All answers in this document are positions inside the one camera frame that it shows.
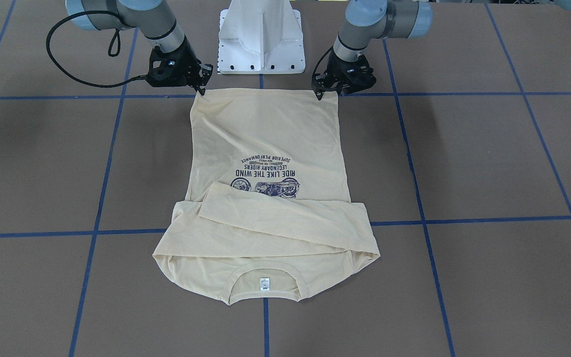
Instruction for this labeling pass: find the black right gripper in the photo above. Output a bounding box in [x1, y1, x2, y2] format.
[145, 38, 214, 96]

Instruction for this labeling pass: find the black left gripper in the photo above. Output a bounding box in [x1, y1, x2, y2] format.
[311, 48, 378, 100]

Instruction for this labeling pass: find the cream long-sleeve printed shirt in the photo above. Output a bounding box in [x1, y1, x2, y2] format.
[153, 88, 380, 305]

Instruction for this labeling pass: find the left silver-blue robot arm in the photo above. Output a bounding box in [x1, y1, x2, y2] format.
[311, 0, 433, 100]

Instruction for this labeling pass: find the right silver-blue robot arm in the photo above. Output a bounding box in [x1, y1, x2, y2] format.
[65, 0, 213, 95]

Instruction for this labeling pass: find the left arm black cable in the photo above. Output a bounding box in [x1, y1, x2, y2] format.
[312, 46, 335, 80]

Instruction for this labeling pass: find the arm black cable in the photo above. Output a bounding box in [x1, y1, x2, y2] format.
[46, 11, 148, 89]
[312, 46, 335, 80]

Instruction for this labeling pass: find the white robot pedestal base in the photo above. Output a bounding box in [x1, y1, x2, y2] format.
[217, 0, 306, 74]

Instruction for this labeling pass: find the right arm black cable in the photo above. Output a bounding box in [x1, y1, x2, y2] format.
[46, 11, 148, 89]

